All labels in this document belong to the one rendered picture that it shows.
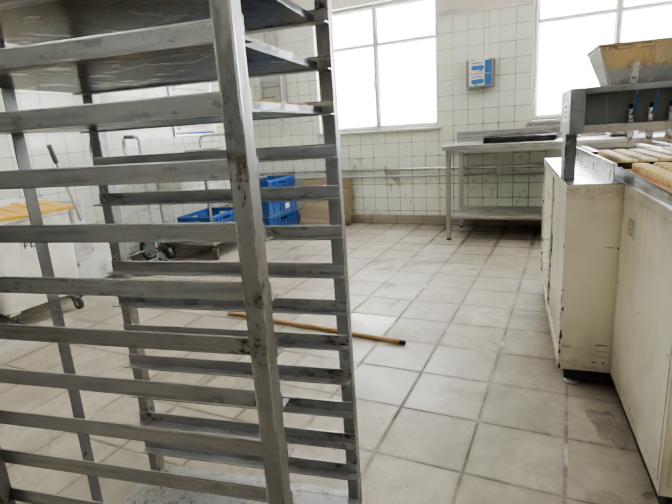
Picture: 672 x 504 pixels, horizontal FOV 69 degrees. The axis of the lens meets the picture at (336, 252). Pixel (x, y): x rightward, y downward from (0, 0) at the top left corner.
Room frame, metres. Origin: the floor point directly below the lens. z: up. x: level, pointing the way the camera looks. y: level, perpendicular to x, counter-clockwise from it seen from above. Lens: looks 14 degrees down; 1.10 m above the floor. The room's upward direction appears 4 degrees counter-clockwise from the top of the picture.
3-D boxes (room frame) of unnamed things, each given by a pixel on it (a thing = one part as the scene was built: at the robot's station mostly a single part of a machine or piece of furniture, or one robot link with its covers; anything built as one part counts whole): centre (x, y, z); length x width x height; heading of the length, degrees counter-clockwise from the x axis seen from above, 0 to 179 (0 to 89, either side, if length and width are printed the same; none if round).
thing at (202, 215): (4.78, 1.21, 0.28); 0.56 x 0.38 x 0.20; 162
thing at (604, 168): (2.36, -1.23, 0.88); 1.28 x 0.01 x 0.07; 160
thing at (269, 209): (5.60, 0.73, 0.30); 0.60 x 0.40 x 0.20; 154
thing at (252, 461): (1.16, 0.29, 0.24); 0.64 x 0.03 x 0.03; 74
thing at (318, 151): (1.16, 0.29, 1.05); 0.64 x 0.03 x 0.03; 74
